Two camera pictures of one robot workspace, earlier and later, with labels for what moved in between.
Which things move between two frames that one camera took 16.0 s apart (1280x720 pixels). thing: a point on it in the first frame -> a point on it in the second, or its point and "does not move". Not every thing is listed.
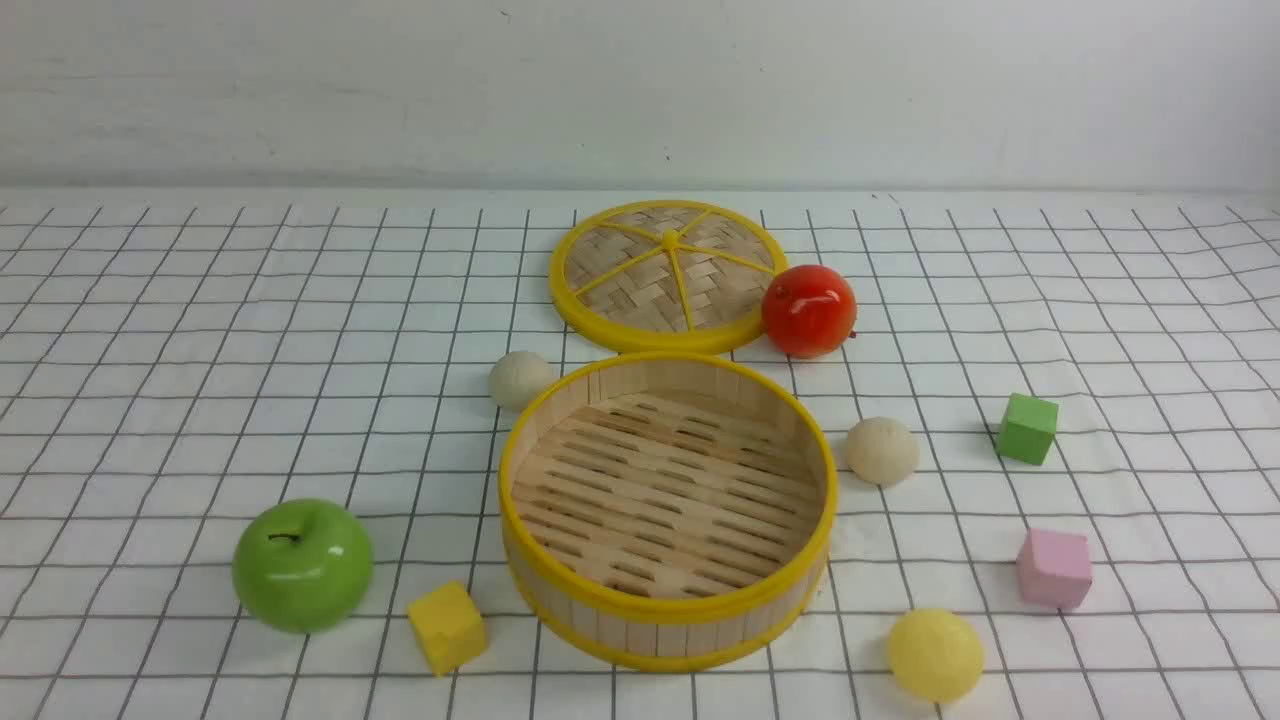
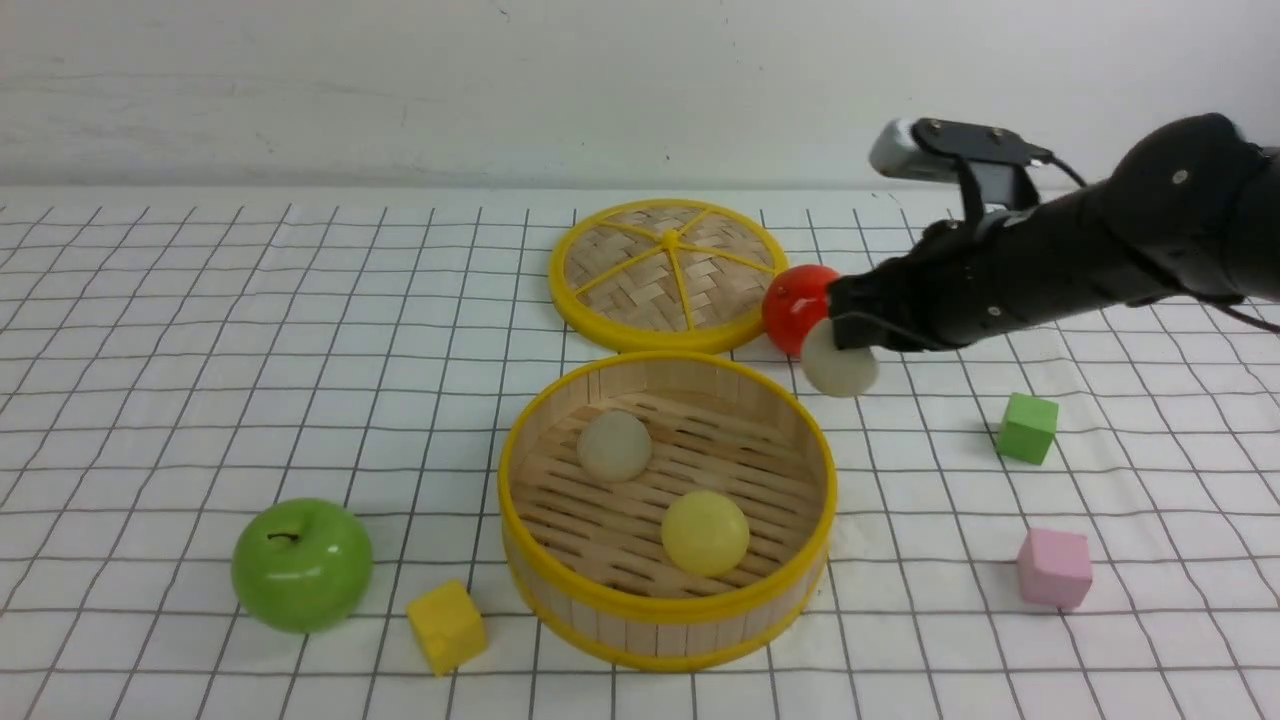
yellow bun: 936,655 -> 705,533
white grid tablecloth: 175,362 does not move
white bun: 517,378 -> 614,446
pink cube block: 1054,568 does not move
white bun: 882,451 -> 834,371
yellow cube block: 448,626 does not move
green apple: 303,566 does not move
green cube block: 1028,427 does not move
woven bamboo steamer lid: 670,276 does not move
